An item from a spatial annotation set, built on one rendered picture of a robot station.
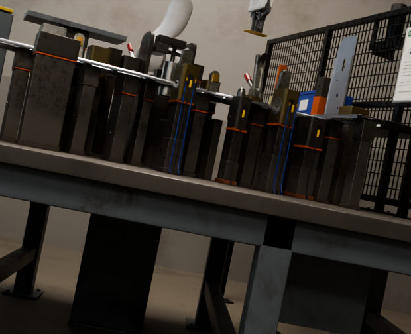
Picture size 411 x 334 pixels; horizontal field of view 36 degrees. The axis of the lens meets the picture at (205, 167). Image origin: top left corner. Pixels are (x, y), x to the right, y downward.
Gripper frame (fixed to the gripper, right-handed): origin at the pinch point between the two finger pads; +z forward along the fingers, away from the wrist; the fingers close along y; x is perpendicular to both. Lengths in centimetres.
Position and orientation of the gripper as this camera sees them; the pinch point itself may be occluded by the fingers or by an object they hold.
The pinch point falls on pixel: (256, 26)
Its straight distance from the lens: 230.1
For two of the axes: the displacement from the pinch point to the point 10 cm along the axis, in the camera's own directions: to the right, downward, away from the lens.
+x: 8.9, 1.7, 4.3
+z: -2.0, 9.8, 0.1
